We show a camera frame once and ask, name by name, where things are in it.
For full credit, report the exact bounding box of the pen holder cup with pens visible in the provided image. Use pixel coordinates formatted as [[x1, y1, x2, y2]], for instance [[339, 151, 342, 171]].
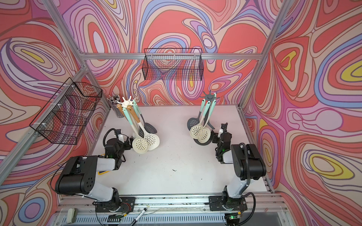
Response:
[[107, 95, 124, 118]]

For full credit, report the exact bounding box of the cream utensil rack stand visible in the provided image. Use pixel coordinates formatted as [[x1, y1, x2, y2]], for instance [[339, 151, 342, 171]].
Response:
[[115, 95, 142, 136]]

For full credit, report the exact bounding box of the yellow calculator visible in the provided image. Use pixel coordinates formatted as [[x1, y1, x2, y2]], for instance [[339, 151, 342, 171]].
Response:
[[97, 170, 109, 175]]

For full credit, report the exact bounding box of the grey skimmer mint handle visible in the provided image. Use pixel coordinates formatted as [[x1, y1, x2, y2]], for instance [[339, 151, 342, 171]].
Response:
[[132, 100, 158, 135]]

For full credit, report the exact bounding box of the black marker pen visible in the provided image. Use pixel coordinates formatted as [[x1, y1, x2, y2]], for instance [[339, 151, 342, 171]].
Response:
[[134, 208, 147, 222]]

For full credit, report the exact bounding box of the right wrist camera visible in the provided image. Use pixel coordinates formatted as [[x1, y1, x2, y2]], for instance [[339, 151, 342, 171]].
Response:
[[218, 123, 229, 139]]

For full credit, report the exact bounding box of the grey slotted spoon mint handle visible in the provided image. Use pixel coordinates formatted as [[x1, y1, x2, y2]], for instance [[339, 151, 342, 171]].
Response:
[[187, 99, 206, 131]]

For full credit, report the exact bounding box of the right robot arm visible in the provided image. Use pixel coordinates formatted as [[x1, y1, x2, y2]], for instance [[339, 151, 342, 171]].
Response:
[[208, 123, 266, 214]]

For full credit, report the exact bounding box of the black wire basket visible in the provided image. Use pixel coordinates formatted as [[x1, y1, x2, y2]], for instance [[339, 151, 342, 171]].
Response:
[[142, 48, 204, 81], [29, 78, 103, 145]]

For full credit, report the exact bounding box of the dark grey utensil rack stand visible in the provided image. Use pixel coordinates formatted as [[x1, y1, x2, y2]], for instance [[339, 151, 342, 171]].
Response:
[[188, 92, 217, 146]]

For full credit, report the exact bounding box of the cream slotted spoon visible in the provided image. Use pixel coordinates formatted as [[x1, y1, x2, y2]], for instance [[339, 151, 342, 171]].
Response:
[[116, 104, 124, 118]]

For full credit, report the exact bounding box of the cream skimmer wooden handle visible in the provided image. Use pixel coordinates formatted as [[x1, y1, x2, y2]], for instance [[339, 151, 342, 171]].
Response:
[[127, 105, 160, 150]]

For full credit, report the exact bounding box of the cream skimmer mint handle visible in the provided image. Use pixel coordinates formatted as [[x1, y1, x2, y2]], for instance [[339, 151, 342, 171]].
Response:
[[123, 107, 149, 154], [189, 101, 211, 139]]

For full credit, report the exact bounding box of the black wire basket back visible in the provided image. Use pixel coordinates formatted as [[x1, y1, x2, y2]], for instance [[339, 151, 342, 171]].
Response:
[[142, 48, 204, 81]]

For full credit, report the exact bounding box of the mint handle utensil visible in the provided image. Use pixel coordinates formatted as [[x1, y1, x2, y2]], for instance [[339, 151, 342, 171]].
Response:
[[205, 93, 217, 130]]

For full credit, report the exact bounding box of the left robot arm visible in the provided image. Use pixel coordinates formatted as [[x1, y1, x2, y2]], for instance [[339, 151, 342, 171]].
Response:
[[54, 128, 134, 214]]

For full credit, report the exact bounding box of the black wire basket left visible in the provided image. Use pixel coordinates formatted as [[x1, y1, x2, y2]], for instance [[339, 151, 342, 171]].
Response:
[[29, 78, 103, 145]]

